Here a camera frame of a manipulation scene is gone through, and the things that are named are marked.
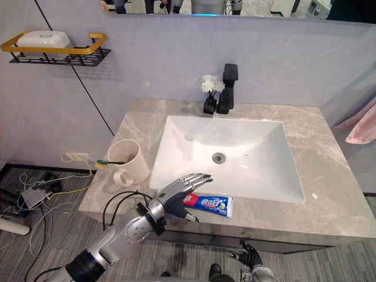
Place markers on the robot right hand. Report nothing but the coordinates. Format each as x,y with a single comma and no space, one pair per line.
251,258

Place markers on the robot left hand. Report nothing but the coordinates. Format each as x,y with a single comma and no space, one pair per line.
176,191

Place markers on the robot left silver arm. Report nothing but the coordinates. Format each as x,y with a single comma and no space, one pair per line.
132,227

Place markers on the robot right silver arm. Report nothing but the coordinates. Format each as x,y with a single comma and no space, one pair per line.
261,274

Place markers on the dark vanity cabinet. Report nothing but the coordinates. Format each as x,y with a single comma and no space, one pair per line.
235,241

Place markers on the blue red toothpaste tube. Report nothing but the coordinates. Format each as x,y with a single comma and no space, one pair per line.
210,203

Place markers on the robot right dark foot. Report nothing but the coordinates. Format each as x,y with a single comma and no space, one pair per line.
215,269

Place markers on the robot dark foot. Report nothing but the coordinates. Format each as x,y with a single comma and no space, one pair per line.
215,269
165,274

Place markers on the cream ceramic mug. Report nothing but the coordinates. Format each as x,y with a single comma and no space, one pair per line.
135,164

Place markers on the metal sink drain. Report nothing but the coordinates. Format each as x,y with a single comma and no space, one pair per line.
219,157

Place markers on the green toothbrush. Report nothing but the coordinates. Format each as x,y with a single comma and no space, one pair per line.
110,162

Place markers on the white rectangular sink basin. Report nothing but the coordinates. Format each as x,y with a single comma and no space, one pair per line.
235,138

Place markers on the robot left dark foot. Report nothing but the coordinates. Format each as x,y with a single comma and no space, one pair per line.
165,274

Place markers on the black square vase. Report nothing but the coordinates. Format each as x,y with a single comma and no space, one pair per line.
209,106

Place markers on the black square faucet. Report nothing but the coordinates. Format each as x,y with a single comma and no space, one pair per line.
227,97

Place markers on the white artificial flowers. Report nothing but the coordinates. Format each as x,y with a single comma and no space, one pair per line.
212,83

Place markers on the grey flat device box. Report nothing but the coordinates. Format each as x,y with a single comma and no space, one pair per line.
35,197

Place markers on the white cylinder object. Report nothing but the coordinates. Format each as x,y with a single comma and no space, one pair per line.
13,226

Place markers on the pink towel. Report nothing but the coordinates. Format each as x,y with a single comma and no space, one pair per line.
362,126

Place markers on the white soap box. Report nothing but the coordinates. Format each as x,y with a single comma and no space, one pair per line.
44,41

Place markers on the black floor frame bar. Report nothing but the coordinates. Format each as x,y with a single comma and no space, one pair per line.
44,168

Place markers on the black gold wall rack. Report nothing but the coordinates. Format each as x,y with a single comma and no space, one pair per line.
53,50

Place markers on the wall mirror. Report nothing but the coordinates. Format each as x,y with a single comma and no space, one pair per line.
235,7

